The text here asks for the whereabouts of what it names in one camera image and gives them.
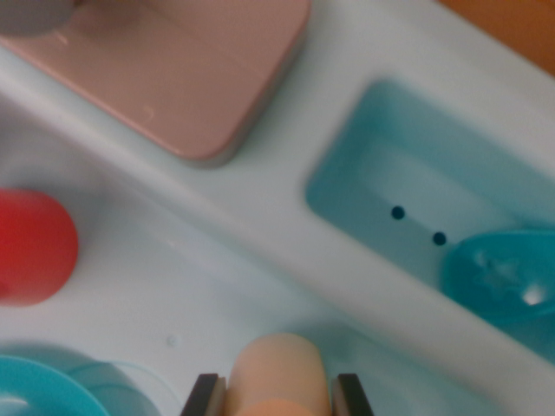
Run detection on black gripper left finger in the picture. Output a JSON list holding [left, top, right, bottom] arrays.
[[180, 373, 227, 416]]

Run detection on light blue toy sink unit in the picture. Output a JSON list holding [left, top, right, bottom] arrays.
[[0, 0, 555, 416]]

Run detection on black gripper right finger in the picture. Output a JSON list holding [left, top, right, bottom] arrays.
[[331, 373, 375, 416]]

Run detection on teal slotted spoon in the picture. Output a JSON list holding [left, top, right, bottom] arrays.
[[440, 223, 555, 328]]

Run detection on teal toy plate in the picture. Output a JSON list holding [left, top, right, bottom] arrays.
[[0, 354, 109, 416]]

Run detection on grey toy faucet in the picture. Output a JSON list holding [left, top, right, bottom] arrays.
[[0, 0, 312, 169]]

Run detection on cream detergent bottle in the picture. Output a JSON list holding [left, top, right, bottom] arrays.
[[220, 332, 333, 416]]

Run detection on red toy tumbler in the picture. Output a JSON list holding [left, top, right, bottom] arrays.
[[0, 188, 80, 308]]

